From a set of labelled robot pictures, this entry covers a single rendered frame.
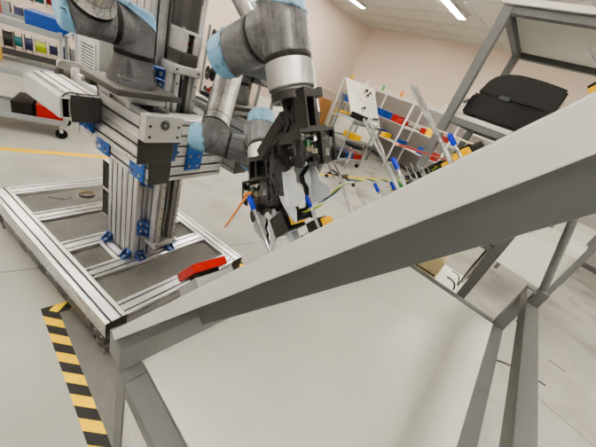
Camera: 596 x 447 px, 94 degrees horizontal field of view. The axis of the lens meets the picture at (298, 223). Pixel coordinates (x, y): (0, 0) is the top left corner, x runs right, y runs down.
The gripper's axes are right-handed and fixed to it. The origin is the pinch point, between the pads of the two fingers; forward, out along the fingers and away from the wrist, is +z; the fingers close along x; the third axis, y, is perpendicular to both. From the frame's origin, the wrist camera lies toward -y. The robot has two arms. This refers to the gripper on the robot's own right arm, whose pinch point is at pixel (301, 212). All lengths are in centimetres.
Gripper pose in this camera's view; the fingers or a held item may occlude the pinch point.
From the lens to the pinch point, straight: 51.2
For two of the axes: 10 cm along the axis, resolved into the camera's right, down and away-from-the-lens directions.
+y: 6.0, 1.0, -7.9
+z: 1.3, 9.7, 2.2
